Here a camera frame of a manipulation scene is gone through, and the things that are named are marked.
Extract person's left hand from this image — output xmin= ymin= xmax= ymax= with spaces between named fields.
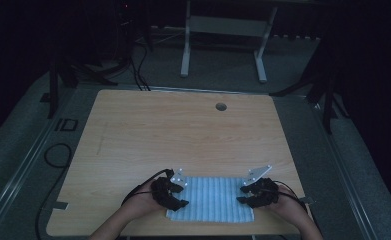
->
xmin=123 ymin=182 xmax=167 ymax=218

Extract long black looped cable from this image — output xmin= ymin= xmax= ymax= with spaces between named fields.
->
xmin=34 ymin=142 xmax=74 ymax=240

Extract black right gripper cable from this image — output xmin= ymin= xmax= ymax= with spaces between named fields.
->
xmin=271 ymin=179 xmax=310 ymax=215

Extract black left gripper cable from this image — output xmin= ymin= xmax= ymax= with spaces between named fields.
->
xmin=120 ymin=168 xmax=175 ymax=207

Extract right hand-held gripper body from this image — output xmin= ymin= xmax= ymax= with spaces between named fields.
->
xmin=242 ymin=164 xmax=280 ymax=209

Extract white metal stand frame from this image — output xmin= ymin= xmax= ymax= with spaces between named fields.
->
xmin=179 ymin=0 xmax=279 ymax=84

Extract blue striped towel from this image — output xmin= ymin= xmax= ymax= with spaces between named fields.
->
xmin=165 ymin=175 xmax=256 ymax=224

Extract grey tape piece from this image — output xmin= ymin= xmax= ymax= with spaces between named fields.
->
xmin=50 ymin=200 xmax=70 ymax=211

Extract person's right hand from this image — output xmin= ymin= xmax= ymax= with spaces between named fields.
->
xmin=265 ymin=184 xmax=307 ymax=222

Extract black floor cables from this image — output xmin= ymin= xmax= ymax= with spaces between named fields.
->
xmin=128 ymin=42 xmax=152 ymax=92

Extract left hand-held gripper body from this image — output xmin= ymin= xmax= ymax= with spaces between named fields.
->
xmin=150 ymin=167 xmax=186 ymax=208

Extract grey metal floor rail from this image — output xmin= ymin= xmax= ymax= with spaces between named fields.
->
xmin=272 ymin=94 xmax=381 ymax=240
xmin=0 ymin=87 xmax=101 ymax=231

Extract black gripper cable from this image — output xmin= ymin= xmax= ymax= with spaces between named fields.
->
xmin=120 ymin=168 xmax=175 ymax=207
xmin=271 ymin=179 xmax=310 ymax=215

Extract black metal stand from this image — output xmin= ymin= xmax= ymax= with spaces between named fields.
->
xmin=270 ymin=43 xmax=352 ymax=135
xmin=40 ymin=49 xmax=119 ymax=120

